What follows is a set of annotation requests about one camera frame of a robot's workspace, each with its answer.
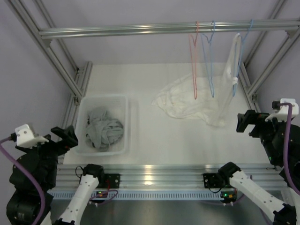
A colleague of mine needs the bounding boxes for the aluminium frame right struts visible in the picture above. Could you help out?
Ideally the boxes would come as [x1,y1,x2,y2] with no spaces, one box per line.
[238,0,300,113]

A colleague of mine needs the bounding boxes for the slotted grey cable duct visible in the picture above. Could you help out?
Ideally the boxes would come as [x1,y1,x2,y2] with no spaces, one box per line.
[49,191,224,201]

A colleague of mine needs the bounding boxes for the white tank top on hanger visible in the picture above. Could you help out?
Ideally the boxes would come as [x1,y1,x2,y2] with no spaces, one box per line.
[207,33,241,127]

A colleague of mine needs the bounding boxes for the white garment under pile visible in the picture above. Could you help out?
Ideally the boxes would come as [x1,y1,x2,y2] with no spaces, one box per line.
[151,74,221,122]

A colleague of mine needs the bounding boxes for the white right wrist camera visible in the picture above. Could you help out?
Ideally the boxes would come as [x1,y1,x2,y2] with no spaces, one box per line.
[265,98,299,122]

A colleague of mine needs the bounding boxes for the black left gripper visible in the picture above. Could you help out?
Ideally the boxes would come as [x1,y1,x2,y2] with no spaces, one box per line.
[17,125,78,188]

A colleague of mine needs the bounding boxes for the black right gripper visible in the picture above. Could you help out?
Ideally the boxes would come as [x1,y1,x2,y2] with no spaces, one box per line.
[236,110,290,165]

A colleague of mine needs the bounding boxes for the blue wire hanger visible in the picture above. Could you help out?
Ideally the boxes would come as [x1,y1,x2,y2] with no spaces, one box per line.
[232,19,254,97]
[201,21,216,98]

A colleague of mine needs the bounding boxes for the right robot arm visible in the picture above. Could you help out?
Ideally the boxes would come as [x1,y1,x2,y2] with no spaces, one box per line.
[217,110,300,225]

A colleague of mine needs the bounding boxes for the white plastic basket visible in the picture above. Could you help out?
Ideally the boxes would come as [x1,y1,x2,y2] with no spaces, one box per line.
[75,94,130,157]

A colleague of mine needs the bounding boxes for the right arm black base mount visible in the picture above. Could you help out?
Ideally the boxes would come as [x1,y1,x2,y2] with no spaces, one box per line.
[203,173,225,189]

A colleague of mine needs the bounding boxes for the aluminium frame struts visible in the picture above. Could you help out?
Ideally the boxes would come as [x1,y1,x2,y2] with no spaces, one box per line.
[4,0,94,106]
[238,0,300,113]

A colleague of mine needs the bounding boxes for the grey tank top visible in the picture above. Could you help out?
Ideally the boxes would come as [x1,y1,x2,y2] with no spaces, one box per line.
[86,126,110,151]

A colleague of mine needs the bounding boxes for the aluminium hanging rail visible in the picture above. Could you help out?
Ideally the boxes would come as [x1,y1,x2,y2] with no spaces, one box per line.
[38,19,300,39]

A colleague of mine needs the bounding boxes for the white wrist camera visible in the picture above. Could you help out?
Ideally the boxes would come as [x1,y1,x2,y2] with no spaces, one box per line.
[11,124,49,149]
[265,98,299,122]

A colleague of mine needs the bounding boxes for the grey clothes pile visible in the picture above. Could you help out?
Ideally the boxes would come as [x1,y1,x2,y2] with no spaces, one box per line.
[86,107,124,147]

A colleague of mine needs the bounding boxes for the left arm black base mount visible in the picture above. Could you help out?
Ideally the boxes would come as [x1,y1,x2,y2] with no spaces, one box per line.
[99,173,121,189]

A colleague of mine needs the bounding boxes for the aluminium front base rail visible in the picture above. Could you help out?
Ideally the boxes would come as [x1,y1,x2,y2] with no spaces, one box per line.
[56,164,286,189]

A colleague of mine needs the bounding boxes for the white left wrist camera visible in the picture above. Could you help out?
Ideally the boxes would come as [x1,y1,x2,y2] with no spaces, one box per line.
[11,124,49,149]

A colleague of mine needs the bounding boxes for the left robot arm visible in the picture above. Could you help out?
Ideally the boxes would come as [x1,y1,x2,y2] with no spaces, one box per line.
[0,124,106,225]

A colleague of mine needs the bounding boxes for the aluminium frame left struts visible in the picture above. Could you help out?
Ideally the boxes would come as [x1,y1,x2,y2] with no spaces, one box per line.
[4,0,94,106]

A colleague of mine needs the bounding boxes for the pink wire hanger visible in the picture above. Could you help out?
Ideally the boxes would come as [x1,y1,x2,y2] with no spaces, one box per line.
[188,21,199,100]

